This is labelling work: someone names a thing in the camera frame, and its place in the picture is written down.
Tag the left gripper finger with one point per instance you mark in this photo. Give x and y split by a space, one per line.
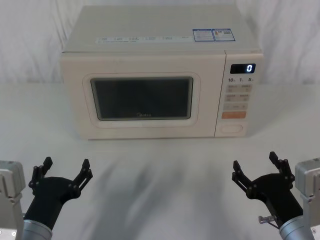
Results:
37 173
82 178

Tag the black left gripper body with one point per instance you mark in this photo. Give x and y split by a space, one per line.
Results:
50 195

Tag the white table cloth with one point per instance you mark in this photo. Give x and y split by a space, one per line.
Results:
160 175

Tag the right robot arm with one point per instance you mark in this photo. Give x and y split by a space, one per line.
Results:
306 180

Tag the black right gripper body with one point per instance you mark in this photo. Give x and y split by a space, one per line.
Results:
277 195

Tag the cream microwave oven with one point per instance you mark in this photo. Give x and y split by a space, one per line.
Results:
150 60

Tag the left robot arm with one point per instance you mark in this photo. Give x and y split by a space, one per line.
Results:
35 230

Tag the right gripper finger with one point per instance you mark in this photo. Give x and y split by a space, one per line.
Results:
283 167
241 178

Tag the oven control panel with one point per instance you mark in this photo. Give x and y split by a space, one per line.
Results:
237 100

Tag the white curtain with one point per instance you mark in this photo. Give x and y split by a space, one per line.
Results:
32 37

